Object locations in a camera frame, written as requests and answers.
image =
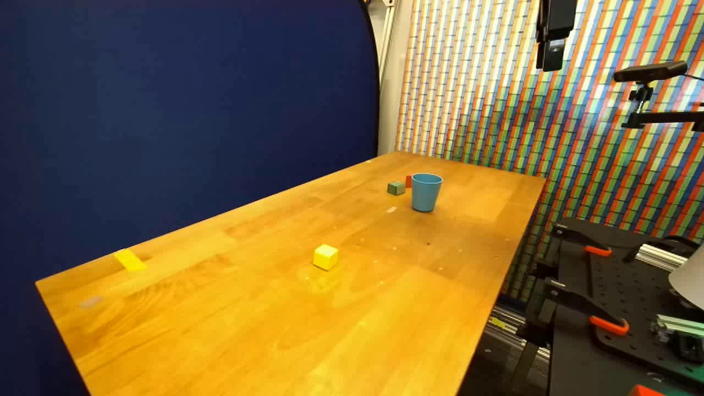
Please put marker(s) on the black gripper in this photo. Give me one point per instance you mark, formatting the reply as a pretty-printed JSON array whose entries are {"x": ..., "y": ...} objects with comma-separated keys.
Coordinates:
[{"x": 556, "y": 21}]

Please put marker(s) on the yellow block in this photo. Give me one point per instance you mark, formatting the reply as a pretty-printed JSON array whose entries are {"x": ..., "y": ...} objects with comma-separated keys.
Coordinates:
[{"x": 326, "y": 257}]

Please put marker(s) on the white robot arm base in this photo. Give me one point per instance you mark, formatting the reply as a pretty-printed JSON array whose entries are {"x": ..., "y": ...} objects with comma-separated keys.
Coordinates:
[{"x": 690, "y": 280}]

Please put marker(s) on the blue cup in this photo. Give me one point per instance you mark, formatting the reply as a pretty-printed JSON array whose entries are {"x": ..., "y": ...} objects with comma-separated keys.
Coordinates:
[{"x": 426, "y": 190}]

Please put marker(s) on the green block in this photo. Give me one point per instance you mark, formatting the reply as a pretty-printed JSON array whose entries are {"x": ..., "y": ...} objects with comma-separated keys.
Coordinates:
[{"x": 395, "y": 189}]

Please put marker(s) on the wooden table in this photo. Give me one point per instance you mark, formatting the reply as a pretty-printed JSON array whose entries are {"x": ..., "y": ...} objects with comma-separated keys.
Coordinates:
[{"x": 234, "y": 305}]

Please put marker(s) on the dark blue backdrop panel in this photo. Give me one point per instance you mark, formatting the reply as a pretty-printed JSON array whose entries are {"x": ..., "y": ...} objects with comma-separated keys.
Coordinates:
[{"x": 121, "y": 120}]

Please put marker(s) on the yellow tape strip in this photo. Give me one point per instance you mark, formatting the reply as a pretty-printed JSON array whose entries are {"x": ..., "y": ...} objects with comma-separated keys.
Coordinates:
[{"x": 128, "y": 261}]

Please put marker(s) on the black camera on mount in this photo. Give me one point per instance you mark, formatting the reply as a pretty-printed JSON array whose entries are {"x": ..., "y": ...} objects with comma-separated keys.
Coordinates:
[{"x": 643, "y": 79}]

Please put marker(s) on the black clamp orange handle upper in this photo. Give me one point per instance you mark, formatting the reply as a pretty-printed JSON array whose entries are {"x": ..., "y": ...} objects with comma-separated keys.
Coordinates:
[{"x": 584, "y": 241}]

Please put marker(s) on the black clamp orange handle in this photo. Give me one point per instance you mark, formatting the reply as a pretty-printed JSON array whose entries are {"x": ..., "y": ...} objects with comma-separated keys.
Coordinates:
[
  {"x": 584, "y": 241},
  {"x": 598, "y": 315}
]

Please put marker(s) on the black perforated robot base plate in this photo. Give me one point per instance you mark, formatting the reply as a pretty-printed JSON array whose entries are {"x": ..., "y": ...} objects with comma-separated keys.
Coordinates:
[{"x": 586, "y": 362}]

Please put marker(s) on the black clamp orange handle lower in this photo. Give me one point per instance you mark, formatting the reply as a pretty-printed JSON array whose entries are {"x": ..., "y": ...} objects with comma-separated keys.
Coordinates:
[{"x": 598, "y": 315}]

